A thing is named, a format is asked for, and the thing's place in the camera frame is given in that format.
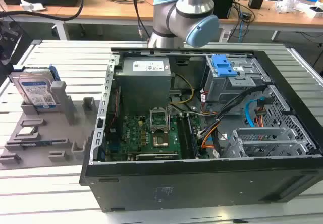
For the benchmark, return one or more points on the hard disk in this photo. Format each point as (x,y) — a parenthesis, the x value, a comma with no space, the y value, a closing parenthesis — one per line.
(32,87)

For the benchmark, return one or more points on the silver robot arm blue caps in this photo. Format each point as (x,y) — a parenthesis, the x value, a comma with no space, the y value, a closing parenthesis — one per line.
(194,4)

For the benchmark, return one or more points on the grey metal disk bay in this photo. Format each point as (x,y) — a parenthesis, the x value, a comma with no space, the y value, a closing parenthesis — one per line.
(265,135)

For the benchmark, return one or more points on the crumpled white paper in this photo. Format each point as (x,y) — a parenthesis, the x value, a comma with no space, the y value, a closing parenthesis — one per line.
(32,5)

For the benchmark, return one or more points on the wooden top desk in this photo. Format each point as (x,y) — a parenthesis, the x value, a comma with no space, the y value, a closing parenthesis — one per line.
(51,9)
(113,9)

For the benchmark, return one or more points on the silver CPU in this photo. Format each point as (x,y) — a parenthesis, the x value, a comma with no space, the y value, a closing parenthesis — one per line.
(26,131)

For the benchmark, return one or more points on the grey parts rack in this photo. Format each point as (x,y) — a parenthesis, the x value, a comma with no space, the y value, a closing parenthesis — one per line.
(50,133)

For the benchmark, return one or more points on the RAM stick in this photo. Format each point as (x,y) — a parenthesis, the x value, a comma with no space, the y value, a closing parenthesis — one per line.
(32,143)

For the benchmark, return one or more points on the grey power supply unit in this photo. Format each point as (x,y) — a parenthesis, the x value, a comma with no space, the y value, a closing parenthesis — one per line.
(141,85)

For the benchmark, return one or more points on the green motherboard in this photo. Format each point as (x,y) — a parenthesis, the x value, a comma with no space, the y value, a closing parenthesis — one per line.
(133,133)

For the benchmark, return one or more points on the CPU socket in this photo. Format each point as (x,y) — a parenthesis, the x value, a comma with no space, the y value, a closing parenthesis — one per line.
(159,141)

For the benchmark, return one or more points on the black graphics card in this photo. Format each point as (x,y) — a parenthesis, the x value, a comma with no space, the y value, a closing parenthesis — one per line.
(156,156)

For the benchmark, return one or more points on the black RAM slot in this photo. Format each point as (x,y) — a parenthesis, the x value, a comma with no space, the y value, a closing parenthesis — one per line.
(185,135)
(179,135)

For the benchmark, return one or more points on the blue plastic drive latch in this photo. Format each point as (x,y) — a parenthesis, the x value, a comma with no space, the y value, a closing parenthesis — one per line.
(222,68)

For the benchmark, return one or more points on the white power strip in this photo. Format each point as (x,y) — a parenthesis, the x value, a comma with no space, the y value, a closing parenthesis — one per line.
(224,36)

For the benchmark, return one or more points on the small black box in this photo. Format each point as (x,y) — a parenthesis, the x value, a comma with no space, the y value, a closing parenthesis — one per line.
(223,2)

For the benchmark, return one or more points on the grey metal drive cage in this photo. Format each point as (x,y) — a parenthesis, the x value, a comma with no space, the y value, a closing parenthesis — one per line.
(227,87)

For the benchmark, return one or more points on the black open PC case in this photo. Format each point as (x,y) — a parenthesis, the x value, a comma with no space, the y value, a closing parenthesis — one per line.
(202,188)

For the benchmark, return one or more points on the clear plastic wrap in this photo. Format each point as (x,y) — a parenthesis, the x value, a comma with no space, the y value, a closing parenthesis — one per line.
(287,4)

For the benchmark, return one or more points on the white box with phone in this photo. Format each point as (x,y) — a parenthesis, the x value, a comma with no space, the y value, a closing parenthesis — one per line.
(310,12)

